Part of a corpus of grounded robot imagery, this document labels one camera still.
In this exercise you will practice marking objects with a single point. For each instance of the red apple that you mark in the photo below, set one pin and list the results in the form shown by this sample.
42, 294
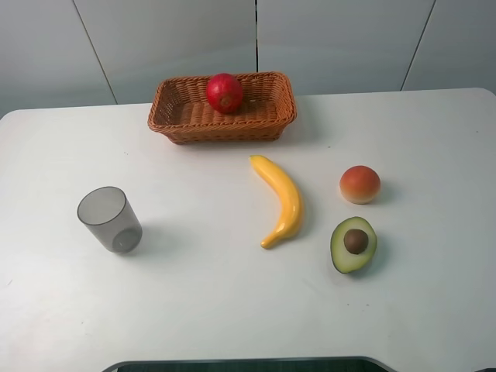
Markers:
224, 93

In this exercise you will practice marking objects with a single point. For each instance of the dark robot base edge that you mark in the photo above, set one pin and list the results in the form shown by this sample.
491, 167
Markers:
255, 365

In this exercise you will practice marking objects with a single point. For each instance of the brown wicker basket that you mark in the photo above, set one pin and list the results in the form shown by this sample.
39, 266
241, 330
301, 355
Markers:
181, 111

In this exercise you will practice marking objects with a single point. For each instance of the yellow banana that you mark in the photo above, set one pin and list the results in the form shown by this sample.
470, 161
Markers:
289, 195

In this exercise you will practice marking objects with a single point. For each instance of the orange round bread bun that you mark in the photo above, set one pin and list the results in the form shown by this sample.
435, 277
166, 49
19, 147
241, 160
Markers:
360, 184

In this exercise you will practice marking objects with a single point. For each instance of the halved avocado with pit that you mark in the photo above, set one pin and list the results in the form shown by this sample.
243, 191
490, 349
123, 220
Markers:
353, 245

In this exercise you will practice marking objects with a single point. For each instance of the grey translucent plastic cup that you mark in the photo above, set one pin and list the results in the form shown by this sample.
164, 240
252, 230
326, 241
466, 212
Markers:
108, 215

